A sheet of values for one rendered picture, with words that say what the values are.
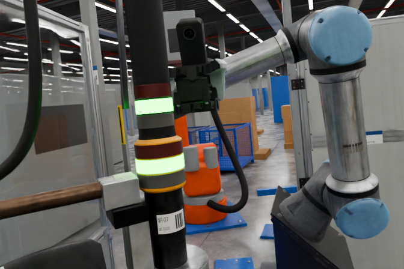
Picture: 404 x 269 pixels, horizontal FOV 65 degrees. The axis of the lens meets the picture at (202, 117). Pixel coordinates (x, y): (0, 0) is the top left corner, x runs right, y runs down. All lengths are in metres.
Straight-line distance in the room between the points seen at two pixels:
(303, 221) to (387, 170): 1.36
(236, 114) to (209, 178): 4.28
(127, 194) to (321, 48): 0.52
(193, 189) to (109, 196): 3.93
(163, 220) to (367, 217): 0.62
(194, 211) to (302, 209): 3.32
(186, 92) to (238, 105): 7.72
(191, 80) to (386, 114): 1.81
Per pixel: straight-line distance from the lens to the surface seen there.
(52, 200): 0.28
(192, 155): 4.04
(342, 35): 0.71
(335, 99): 0.75
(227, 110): 8.36
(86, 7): 7.36
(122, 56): 0.30
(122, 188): 0.28
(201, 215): 4.24
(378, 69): 2.22
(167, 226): 0.30
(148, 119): 0.28
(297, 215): 0.98
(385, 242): 2.42
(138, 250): 0.30
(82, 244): 0.47
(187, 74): 0.54
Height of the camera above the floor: 1.61
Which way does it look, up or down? 3 degrees down
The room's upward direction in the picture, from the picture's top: 6 degrees counter-clockwise
